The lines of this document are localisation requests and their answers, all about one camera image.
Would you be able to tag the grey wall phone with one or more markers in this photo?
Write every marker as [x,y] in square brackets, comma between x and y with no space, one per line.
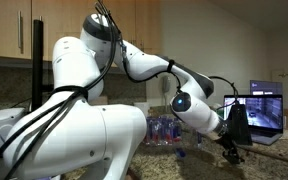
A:
[166,84]

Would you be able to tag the flat computer monitor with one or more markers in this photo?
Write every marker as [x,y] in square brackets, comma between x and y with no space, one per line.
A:
[267,87]

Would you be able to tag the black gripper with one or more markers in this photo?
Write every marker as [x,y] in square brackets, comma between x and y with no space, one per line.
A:
[226,141]

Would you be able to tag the white door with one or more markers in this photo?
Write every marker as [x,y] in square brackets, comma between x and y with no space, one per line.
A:
[274,75]

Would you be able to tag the black stand pole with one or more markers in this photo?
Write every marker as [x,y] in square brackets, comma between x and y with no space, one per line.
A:
[37,66]

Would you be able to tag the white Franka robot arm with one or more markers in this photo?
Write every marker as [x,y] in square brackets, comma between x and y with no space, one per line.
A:
[84,140]

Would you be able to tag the grey laptop computer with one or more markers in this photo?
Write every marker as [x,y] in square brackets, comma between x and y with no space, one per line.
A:
[267,113]

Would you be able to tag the plastic-wrapped water bottle pack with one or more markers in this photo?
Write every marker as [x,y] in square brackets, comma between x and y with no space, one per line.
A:
[160,130]

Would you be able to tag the white VR headset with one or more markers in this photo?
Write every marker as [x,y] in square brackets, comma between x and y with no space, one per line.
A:
[0,126]

